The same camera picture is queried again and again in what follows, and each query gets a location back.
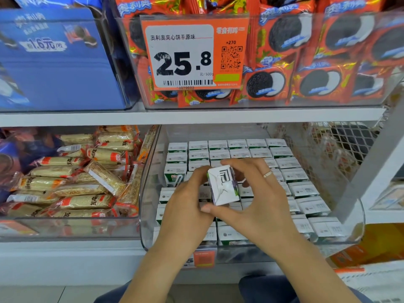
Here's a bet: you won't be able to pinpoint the person's blue jeans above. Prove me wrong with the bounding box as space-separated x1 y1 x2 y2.
93 274 373 303

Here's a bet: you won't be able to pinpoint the person's left forearm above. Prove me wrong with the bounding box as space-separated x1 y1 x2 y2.
119 246 202 303

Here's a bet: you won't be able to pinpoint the person's left hand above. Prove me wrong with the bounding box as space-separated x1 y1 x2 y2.
154 166 215 256

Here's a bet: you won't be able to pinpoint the blue cardboard display box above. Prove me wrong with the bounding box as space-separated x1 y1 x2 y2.
0 6 140 112

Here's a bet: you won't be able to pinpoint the person's right hand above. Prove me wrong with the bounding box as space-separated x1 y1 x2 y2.
201 157 316 258

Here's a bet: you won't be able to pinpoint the blueberry juice carton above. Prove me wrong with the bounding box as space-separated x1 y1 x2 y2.
207 165 241 206

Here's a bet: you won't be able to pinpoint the large white orange price tag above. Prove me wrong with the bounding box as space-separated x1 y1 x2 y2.
140 14 250 92

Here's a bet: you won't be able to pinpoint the small orange price tag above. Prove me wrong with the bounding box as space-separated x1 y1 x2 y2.
184 247 218 269

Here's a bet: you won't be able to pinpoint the white wire mesh divider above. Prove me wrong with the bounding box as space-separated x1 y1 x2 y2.
306 121 387 181

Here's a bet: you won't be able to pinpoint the pile of yellow wafer bars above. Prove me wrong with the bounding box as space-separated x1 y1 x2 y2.
3 126 157 220

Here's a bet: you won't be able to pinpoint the yellow orange snack packet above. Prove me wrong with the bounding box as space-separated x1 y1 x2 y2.
328 223 404 269

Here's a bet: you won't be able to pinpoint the faded orange price tag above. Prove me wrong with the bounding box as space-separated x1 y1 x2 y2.
0 219 39 237

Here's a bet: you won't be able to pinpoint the rows of white juice cartons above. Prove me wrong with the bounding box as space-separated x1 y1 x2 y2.
153 137 349 247

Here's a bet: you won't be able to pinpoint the pile of blue snack packets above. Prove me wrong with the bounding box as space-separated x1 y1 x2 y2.
0 129 63 190

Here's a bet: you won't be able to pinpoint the stack of red cookie packets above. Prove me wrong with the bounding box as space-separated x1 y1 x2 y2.
114 0 404 108

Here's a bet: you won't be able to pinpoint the clear plastic display bin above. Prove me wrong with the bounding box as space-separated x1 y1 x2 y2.
0 126 159 241
139 123 366 264

